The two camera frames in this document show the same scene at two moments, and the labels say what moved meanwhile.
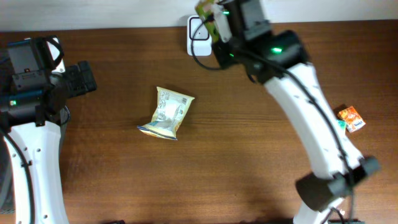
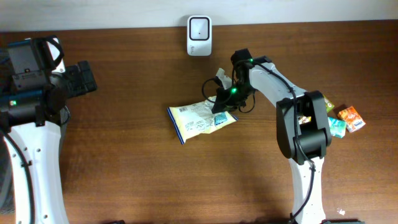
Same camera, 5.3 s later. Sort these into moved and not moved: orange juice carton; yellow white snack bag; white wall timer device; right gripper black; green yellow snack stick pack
Moved: right gripper black; yellow white snack bag; green yellow snack stick pack
Not moved: orange juice carton; white wall timer device
